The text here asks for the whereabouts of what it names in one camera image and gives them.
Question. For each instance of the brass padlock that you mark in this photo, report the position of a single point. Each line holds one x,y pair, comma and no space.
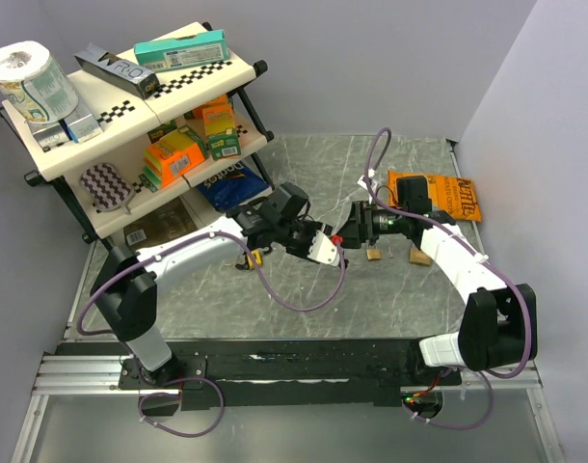
372,251
418,257

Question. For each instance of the silver blue small box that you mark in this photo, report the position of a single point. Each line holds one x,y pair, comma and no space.
82,125

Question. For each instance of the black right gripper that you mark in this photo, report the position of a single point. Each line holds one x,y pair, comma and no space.
360,228

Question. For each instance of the cream three-tier shelf rack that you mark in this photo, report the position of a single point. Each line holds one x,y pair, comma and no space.
126,120

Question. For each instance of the orange Kettle chip bag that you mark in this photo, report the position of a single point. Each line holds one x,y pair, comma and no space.
455,195

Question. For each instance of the brown cardboard box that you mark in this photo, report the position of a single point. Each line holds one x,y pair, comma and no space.
166,223

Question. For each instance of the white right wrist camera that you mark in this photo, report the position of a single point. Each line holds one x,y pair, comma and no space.
368,181

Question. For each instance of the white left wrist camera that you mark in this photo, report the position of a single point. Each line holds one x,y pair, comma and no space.
322,250

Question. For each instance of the blue Doritos chip bag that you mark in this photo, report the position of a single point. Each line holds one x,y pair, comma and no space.
232,186

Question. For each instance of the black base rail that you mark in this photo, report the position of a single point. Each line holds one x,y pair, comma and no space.
239,372

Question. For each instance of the dark grey long box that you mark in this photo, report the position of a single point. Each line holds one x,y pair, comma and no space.
123,74

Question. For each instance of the upright orange green box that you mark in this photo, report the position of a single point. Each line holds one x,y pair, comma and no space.
221,131

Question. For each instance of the teal toothpaste box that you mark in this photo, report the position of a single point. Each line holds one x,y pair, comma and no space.
200,49

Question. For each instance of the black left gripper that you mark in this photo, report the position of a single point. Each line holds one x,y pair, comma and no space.
313,228

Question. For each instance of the orange green sponge pack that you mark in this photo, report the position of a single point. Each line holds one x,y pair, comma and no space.
174,155

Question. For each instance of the toilet paper roll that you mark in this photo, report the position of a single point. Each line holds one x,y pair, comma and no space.
32,81

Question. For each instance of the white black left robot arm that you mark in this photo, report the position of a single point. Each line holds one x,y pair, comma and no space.
128,284

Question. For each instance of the yellow padlock with keys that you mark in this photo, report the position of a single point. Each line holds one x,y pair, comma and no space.
248,263

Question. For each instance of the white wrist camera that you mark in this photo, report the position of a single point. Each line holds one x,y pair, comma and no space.
368,181
322,250

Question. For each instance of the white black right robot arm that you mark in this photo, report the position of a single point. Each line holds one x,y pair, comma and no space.
498,332

